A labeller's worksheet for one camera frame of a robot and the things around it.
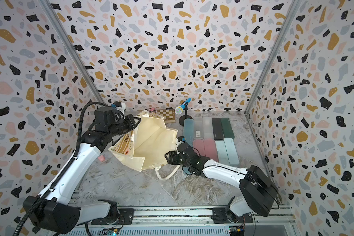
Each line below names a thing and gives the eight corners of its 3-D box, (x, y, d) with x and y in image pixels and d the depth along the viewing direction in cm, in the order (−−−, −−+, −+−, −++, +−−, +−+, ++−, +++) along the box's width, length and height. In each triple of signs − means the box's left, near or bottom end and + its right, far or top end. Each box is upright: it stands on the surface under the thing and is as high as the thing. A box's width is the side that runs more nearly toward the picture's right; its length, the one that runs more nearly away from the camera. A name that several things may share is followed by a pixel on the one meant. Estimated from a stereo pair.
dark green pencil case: (224, 139, 108) (225, 137, 106) (220, 120, 120) (221, 117, 118) (233, 139, 108) (234, 137, 106) (228, 120, 121) (229, 117, 118)
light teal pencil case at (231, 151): (228, 163, 95) (229, 162, 93) (224, 140, 107) (224, 138, 105) (238, 164, 95) (239, 162, 93) (232, 140, 107) (233, 138, 105)
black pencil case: (213, 139, 108) (214, 137, 106) (210, 120, 120) (211, 118, 118) (223, 139, 108) (224, 137, 106) (219, 120, 120) (220, 118, 118)
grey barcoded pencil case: (193, 141, 107) (193, 138, 104) (192, 119, 121) (193, 116, 118) (204, 141, 108) (205, 138, 105) (202, 119, 121) (203, 116, 118)
